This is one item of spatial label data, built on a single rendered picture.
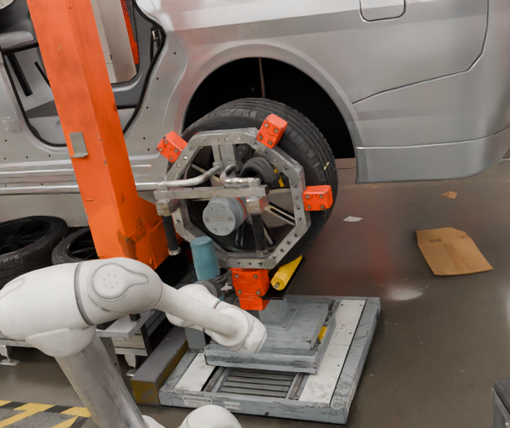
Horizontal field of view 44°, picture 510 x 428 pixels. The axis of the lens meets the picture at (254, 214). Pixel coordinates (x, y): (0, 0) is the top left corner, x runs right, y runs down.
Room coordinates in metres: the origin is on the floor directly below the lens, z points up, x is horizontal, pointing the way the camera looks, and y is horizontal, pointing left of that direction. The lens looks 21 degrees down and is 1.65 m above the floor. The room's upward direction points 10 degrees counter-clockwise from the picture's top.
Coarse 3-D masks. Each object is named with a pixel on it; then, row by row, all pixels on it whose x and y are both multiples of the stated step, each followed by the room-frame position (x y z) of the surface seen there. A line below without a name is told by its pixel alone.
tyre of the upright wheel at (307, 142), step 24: (216, 120) 2.31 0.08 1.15; (240, 120) 2.28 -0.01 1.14; (264, 120) 2.24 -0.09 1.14; (288, 120) 2.29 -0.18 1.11; (288, 144) 2.21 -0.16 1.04; (312, 144) 2.25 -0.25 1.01; (168, 168) 2.41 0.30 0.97; (312, 168) 2.18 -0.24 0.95; (336, 168) 2.36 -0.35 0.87; (336, 192) 2.34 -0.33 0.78; (312, 216) 2.19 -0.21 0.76; (312, 240) 2.20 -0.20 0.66
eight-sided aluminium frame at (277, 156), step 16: (240, 128) 2.25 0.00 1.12; (192, 144) 2.26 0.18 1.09; (208, 144) 2.24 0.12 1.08; (256, 144) 2.18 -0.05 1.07; (176, 160) 2.30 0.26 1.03; (272, 160) 2.15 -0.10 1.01; (288, 160) 2.17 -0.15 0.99; (176, 176) 2.30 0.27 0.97; (288, 176) 2.13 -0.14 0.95; (304, 176) 2.16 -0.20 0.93; (304, 208) 2.12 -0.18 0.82; (176, 224) 2.32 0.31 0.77; (192, 224) 2.35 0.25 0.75; (304, 224) 2.11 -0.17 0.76; (192, 240) 2.30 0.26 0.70; (288, 240) 2.14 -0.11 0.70; (224, 256) 2.27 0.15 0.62; (240, 256) 2.27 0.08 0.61; (256, 256) 2.24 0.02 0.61; (272, 256) 2.17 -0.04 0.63
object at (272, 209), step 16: (192, 160) 2.38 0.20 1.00; (208, 160) 2.59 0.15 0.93; (192, 176) 2.44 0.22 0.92; (256, 176) 2.29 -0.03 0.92; (272, 192) 2.27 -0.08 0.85; (192, 208) 2.40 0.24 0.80; (272, 208) 2.27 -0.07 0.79; (288, 224) 2.46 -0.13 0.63; (224, 240) 2.37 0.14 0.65; (240, 240) 2.35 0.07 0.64; (272, 240) 2.28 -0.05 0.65
